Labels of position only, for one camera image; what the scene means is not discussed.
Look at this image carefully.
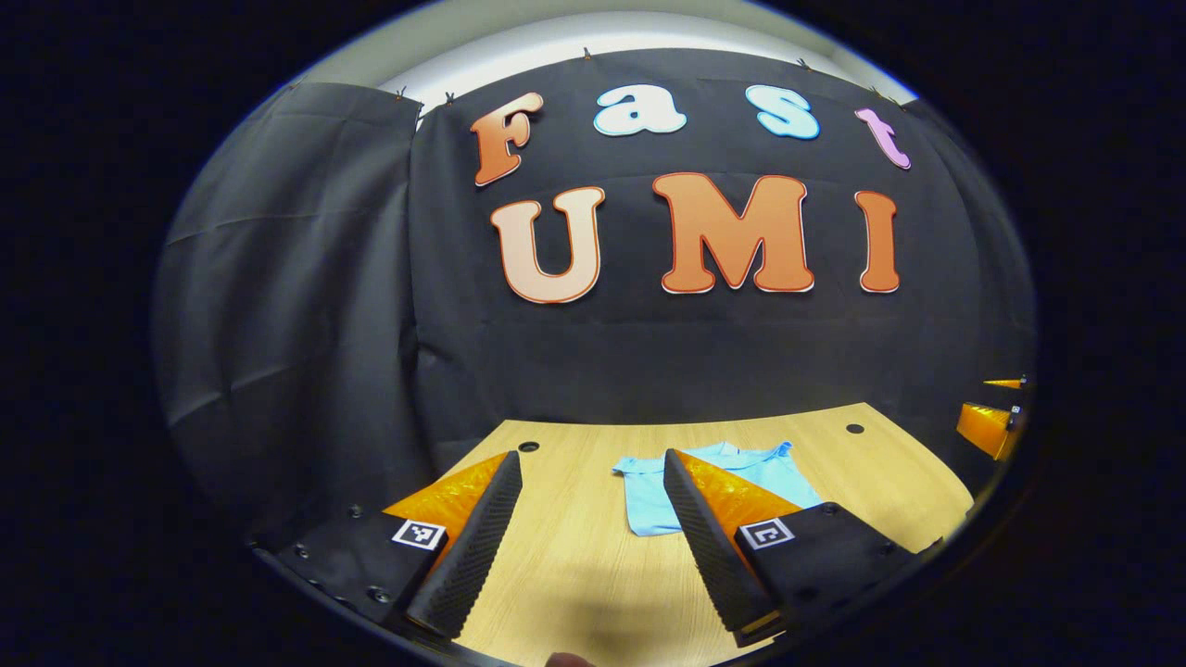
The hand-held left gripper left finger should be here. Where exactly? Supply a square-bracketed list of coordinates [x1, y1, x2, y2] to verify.
[250, 450, 524, 645]

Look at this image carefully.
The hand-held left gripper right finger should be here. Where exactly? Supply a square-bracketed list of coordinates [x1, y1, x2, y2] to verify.
[662, 448, 944, 648]

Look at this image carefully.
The light blue T-shirt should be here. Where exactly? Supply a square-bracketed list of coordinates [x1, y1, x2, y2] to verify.
[612, 441, 824, 538]

